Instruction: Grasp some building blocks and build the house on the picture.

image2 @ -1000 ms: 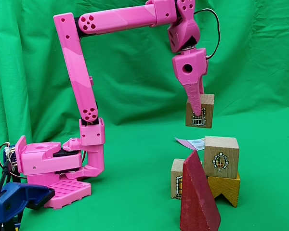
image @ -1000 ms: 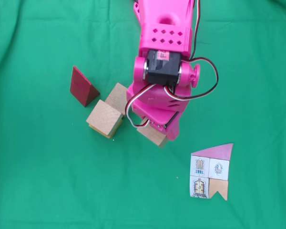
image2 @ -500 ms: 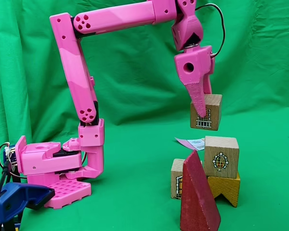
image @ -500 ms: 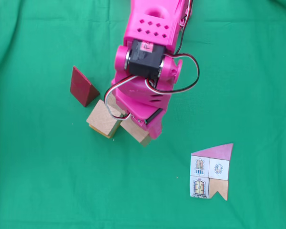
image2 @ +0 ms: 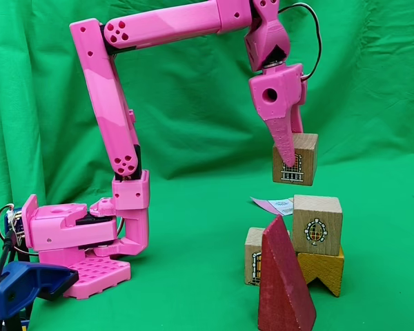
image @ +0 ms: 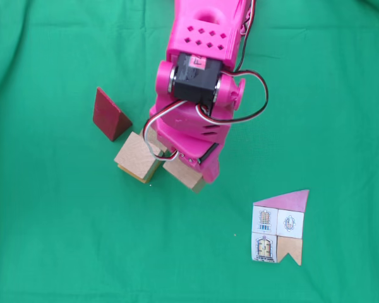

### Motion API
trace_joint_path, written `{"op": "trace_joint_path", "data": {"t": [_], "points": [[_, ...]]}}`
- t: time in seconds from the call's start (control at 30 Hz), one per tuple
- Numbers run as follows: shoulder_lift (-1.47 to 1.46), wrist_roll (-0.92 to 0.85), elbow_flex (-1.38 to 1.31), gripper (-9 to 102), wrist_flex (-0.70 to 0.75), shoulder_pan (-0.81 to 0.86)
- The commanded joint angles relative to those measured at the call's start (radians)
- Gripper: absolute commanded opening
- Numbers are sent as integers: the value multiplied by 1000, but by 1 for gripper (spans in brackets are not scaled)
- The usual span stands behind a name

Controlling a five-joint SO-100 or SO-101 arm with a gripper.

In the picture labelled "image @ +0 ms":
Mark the yellow notched wooden block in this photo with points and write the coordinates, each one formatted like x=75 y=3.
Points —
x=145 y=178

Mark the wooden cube round window print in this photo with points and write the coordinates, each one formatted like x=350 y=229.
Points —
x=134 y=156

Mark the red triangular roof block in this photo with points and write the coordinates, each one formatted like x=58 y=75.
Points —
x=105 y=113

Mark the wooden cube tall window print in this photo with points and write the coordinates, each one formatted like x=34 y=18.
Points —
x=183 y=173

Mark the green cloth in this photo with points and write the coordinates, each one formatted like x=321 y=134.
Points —
x=50 y=221

